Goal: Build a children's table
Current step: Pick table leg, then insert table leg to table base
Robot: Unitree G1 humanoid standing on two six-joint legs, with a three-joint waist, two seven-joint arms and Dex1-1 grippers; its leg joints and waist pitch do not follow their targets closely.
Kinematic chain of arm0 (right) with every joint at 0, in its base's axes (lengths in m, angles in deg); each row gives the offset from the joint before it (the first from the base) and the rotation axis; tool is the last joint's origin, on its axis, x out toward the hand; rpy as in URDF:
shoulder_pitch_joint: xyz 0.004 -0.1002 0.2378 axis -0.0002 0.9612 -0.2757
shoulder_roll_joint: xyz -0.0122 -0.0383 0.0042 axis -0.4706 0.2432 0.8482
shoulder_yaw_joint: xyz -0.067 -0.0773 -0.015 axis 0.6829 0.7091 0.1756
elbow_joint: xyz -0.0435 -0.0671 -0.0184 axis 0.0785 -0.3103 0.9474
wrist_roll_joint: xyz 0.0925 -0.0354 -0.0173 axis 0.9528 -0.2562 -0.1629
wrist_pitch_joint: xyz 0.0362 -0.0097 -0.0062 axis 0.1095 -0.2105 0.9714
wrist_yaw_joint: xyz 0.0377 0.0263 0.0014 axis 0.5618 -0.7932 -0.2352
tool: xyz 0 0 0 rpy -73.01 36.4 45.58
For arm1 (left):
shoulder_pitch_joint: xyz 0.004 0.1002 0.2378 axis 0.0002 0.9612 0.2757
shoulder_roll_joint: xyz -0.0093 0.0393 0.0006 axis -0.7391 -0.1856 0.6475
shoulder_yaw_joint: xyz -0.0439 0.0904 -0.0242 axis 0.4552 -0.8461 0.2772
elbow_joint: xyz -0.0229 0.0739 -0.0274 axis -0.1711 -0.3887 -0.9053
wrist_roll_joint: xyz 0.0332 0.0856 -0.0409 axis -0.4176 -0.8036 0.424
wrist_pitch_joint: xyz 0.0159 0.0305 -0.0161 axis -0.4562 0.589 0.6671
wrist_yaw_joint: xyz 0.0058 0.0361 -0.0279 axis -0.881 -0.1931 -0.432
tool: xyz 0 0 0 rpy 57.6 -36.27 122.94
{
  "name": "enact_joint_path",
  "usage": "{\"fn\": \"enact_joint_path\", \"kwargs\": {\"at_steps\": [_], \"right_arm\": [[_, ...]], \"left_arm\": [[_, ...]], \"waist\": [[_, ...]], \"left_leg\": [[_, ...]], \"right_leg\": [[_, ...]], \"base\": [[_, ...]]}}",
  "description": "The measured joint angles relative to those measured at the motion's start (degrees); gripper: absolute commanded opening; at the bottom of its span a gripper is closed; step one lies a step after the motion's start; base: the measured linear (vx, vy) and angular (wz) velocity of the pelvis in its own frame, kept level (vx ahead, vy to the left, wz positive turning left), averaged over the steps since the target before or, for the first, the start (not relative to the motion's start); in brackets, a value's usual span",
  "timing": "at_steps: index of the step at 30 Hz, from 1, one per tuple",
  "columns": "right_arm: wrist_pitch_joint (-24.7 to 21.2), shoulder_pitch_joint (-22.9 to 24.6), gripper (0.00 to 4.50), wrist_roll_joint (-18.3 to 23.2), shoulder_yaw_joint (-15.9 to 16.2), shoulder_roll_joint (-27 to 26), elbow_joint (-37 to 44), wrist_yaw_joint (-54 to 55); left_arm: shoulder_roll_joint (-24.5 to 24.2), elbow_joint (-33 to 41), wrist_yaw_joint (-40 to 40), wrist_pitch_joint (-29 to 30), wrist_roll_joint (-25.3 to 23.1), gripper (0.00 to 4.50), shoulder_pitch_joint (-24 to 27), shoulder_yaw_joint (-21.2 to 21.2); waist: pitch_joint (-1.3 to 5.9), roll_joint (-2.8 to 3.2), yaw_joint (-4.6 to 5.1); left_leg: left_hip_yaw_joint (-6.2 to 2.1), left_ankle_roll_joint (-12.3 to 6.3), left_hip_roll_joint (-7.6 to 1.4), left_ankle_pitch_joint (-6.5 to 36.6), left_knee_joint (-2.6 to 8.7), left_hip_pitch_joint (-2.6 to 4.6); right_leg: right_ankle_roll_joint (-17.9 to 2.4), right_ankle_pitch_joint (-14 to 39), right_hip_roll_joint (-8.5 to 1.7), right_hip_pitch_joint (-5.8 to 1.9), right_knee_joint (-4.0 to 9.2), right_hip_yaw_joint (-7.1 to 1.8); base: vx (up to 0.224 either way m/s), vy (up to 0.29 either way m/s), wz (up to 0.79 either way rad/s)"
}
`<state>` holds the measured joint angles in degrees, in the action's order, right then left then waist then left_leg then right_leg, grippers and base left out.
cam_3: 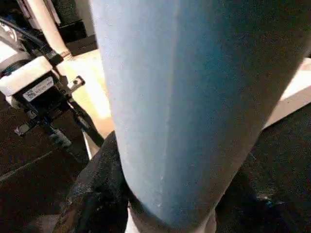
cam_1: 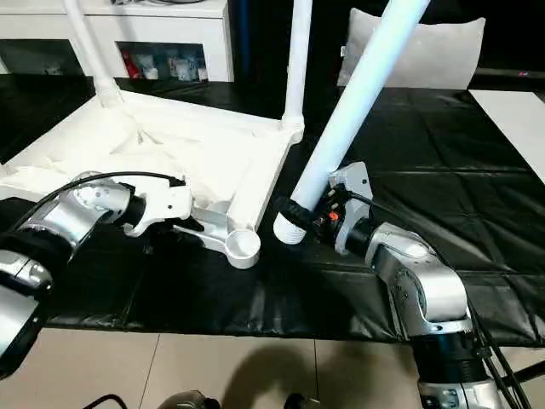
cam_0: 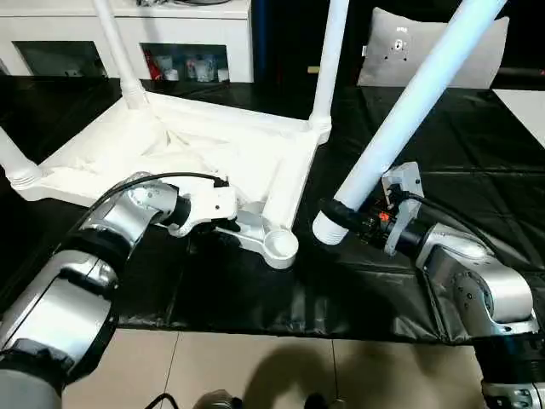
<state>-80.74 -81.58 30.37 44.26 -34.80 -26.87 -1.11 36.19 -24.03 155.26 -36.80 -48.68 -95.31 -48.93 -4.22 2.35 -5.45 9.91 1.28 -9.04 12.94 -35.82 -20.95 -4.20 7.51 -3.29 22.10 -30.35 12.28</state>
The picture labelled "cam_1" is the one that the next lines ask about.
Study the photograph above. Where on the white plastic table leg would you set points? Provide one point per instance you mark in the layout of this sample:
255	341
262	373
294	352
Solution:
298	51
91	51
364	85

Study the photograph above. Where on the black stand leg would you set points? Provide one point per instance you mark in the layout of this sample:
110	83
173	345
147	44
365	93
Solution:
532	371

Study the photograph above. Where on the black bar red light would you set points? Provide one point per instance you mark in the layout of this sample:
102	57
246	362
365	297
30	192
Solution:
502	73

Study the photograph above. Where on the dark blue cabinet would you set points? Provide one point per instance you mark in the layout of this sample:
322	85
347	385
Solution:
264	42

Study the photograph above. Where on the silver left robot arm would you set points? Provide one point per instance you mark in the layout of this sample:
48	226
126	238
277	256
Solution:
51	221

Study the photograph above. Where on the white board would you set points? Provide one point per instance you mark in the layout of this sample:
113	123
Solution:
511	115

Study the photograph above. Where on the black mat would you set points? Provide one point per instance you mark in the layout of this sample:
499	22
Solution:
447	170

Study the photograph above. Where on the grey cushion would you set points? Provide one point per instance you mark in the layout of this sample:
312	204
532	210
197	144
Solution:
438	55

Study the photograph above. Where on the white plastic table top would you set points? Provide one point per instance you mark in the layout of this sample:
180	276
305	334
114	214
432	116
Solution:
191	140

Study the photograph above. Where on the white cabinet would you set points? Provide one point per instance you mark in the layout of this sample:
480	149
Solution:
170	21

